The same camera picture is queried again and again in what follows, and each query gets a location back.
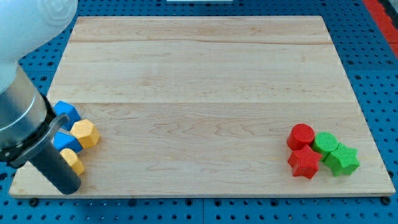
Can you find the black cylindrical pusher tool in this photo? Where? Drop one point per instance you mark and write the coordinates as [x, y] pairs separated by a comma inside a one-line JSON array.
[[39, 150]]

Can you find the blue triangle block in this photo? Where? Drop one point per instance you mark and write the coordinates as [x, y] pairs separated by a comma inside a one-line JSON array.
[[62, 141]]

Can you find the blue cube block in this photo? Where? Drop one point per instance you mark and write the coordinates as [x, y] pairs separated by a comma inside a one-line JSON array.
[[72, 113]]

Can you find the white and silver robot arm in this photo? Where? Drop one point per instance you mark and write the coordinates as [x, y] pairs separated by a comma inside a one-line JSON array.
[[28, 121]]

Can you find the yellow rounded block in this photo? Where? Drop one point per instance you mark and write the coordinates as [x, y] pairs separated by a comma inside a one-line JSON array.
[[73, 160]]

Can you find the yellow hexagon block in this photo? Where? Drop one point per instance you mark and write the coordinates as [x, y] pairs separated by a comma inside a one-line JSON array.
[[86, 133]]

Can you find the wooden board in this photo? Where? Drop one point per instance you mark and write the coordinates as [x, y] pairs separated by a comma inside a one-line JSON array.
[[201, 107]]

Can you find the red cylinder block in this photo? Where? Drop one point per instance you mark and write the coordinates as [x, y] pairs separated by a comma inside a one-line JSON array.
[[300, 135]]

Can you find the red star block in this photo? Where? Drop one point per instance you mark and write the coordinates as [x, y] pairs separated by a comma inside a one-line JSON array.
[[304, 162]]

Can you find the green cylinder block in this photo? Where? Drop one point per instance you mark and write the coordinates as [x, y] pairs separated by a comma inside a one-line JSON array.
[[324, 143]]

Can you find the green star block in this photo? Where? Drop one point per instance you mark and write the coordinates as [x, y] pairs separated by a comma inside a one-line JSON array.
[[343, 160]]

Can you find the blue pegboard base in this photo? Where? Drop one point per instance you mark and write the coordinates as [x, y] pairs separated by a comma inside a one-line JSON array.
[[365, 38]]

